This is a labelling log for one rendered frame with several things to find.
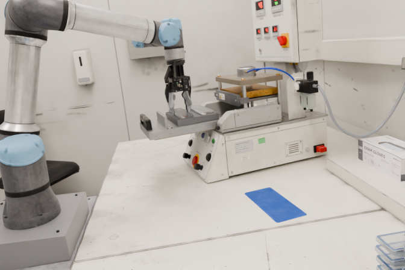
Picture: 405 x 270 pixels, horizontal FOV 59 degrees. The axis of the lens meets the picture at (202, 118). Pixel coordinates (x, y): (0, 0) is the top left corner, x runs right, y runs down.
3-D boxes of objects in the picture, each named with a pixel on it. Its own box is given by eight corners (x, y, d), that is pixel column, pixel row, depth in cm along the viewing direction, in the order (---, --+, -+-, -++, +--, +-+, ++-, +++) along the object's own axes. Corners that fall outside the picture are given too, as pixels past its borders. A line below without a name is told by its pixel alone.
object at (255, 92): (255, 92, 162) (254, 71, 160) (281, 97, 141) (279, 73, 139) (220, 97, 157) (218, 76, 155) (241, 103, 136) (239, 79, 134)
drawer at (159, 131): (206, 119, 157) (204, 102, 156) (225, 128, 137) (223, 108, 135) (140, 131, 149) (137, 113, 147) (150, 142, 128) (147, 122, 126)
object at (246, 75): (264, 89, 167) (263, 61, 164) (303, 96, 138) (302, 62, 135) (217, 96, 160) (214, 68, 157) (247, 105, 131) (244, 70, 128)
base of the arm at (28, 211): (-9, 231, 95) (-16, 197, 93) (20, 205, 110) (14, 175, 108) (47, 228, 95) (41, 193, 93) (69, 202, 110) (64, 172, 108)
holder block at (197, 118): (202, 111, 155) (202, 106, 155) (219, 119, 136) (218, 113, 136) (166, 117, 150) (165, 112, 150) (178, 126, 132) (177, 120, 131)
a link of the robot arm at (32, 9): (14, -24, 87) (184, 17, 114) (9, -16, 96) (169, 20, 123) (10, 24, 88) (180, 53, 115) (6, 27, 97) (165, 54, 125)
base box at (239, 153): (284, 138, 179) (282, 105, 175) (333, 158, 144) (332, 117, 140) (182, 159, 163) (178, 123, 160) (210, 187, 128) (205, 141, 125)
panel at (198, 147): (184, 160, 161) (196, 120, 160) (205, 181, 133) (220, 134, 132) (179, 158, 161) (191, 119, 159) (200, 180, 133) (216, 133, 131)
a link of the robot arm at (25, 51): (-5, 178, 101) (9, -17, 96) (-7, 165, 114) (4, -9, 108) (41, 176, 108) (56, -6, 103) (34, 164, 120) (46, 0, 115)
